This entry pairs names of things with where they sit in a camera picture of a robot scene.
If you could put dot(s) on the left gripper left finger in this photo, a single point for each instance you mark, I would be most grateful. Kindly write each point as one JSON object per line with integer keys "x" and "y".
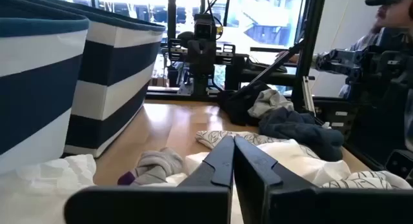
{"x": 209, "y": 201}

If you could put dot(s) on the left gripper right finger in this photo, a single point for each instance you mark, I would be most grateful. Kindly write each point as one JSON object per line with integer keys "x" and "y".
{"x": 274, "y": 204}

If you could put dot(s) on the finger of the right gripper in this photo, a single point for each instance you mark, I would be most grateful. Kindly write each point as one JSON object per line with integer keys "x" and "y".
{"x": 209, "y": 61}
{"x": 195, "y": 61}

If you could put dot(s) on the black garment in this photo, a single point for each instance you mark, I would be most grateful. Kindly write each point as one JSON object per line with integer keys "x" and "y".
{"x": 237, "y": 107}

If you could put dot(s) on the white leaf-patterned garment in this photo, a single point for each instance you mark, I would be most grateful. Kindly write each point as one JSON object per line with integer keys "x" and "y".
{"x": 219, "y": 138}

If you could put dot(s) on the grey purple-toed sock pair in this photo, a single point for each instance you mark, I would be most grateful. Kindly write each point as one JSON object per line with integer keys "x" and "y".
{"x": 155, "y": 166}

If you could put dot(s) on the light grey garment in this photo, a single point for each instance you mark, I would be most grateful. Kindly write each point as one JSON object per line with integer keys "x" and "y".
{"x": 269, "y": 103}

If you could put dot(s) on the navy blue garment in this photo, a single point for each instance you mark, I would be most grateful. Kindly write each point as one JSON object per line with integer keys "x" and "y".
{"x": 303, "y": 133}

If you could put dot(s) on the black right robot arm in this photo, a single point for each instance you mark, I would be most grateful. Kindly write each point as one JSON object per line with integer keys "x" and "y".
{"x": 200, "y": 85}

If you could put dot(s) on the large glass window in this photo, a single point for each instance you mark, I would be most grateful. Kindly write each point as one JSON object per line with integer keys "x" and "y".
{"x": 267, "y": 20}

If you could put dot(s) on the navy white striped fabric basket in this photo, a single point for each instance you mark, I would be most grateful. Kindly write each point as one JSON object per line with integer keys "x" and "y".
{"x": 113, "y": 72}
{"x": 38, "y": 88}

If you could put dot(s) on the person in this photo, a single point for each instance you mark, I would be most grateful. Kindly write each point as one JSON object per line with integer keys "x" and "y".
{"x": 397, "y": 17}

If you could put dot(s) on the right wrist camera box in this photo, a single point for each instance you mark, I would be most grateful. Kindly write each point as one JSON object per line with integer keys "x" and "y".
{"x": 204, "y": 28}

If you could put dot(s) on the black aluminium rig frame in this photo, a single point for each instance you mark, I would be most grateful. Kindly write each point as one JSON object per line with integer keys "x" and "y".
{"x": 309, "y": 56}

